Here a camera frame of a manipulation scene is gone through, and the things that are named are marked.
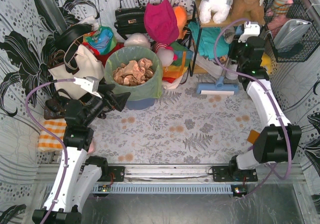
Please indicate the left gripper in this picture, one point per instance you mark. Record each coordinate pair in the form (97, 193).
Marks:
(108, 98)

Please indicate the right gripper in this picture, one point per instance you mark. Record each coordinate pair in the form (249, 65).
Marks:
(236, 47)

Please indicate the green trash bag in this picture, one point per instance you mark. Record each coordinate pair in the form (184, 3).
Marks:
(151, 89)

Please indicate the blue floor mop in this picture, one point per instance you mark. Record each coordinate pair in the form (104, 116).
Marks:
(219, 87)

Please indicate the blue trash bin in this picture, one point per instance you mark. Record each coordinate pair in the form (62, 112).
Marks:
(140, 104)

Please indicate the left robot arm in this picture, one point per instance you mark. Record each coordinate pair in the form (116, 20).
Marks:
(77, 172)

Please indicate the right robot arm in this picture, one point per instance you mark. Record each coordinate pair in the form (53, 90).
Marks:
(279, 139)

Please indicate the cream canvas tote bag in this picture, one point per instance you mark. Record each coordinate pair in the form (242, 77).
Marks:
(88, 65)

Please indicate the colourful printed bag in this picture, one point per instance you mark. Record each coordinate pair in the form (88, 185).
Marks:
(101, 41)

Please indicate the brown patterned bag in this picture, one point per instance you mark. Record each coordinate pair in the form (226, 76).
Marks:
(54, 107)

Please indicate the rainbow striped bag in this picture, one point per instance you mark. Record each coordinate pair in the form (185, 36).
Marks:
(179, 66)

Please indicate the magenta cloth bag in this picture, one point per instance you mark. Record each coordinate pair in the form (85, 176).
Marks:
(160, 22)

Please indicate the white sneakers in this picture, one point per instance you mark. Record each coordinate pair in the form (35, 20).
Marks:
(211, 67)

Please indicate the yellow plush toy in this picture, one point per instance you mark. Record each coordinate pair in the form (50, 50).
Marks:
(266, 63)

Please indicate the crumpled brown paper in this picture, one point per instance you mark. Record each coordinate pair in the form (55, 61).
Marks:
(134, 73)

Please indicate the teal folded cloth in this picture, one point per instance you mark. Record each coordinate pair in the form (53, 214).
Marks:
(207, 40)

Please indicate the red cloth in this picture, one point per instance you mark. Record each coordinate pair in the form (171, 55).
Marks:
(104, 58)

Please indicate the wooden shelf rack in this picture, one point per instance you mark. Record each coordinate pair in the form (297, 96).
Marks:
(193, 41)

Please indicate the brown teddy bear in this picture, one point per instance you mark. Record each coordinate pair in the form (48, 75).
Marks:
(253, 7)

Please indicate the silver foil pouch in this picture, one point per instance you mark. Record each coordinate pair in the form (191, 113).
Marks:
(291, 32)

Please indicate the white husky plush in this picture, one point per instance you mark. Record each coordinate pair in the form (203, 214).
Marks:
(215, 10)

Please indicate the pink cylinder toy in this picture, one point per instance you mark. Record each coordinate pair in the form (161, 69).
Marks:
(91, 147)

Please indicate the cream fluffy plush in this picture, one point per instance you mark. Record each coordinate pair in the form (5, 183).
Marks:
(137, 39)

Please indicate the white pink plush doll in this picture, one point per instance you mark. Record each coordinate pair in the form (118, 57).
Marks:
(165, 53)

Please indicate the orange plush toy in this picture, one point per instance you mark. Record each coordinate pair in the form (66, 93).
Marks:
(181, 17)

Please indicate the black hat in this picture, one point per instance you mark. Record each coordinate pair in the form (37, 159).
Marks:
(64, 40)

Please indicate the orange checkered cloth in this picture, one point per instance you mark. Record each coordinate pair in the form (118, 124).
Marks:
(47, 142)

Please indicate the black leather handbag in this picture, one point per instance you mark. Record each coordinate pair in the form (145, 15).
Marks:
(130, 20)

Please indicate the purple orange toy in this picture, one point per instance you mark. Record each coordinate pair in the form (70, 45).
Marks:
(253, 135)

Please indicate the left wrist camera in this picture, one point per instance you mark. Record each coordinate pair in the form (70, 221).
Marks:
(89, 84)

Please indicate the black wire basket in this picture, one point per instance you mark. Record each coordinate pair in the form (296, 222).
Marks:
(275, 19)

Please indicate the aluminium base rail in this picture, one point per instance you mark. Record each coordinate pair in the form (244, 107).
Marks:
(196, 173)

